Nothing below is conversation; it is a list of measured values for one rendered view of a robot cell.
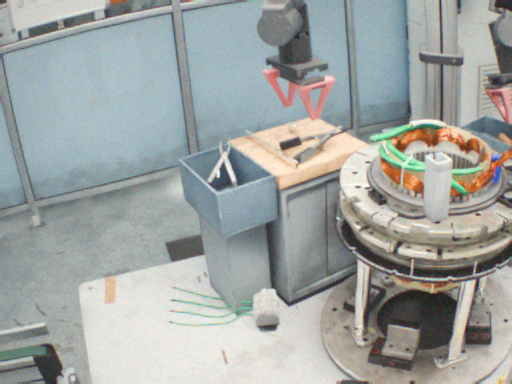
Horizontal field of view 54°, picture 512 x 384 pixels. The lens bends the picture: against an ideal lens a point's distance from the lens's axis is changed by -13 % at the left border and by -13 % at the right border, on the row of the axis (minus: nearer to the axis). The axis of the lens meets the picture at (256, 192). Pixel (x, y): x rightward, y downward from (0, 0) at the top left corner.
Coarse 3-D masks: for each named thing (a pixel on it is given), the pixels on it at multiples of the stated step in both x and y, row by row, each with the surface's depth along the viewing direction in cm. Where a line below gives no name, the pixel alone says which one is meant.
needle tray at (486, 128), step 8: (480, 120) 112; (488, 120) 112; (496, 120) 110; (464, 128) 107; (472, 128) 111; (480, 128) 113; (488, 128) 113; (496, 128) 111; (504, 128) 109; (480, 136) 104; (488, 136) 112; (496, 136) 112; (488, 144) 103; (496, 144) 101; (504, 144) 100
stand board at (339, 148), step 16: (272, 128) 113; (304, 128) 112; (320, 128) 111; (240, 144) 108; (256, 144) 107; (272, 144) 106; (304, 144) 105; (336, 144) 104; (352, 144) 104; (256, 160) 101; (272, 160) 100; (320, 160) 99; (336, 160) 99; (288, 176) 95; (304, 176) 97
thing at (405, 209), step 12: (372, 180) 83; (504, 180) 80; (384, 192) 80; (504, 192) 78; (396, 204) 77; (408, 204) 76; (480, 204) 74; (492, 204) 75; (408, 216) 74; (420, 216) 74
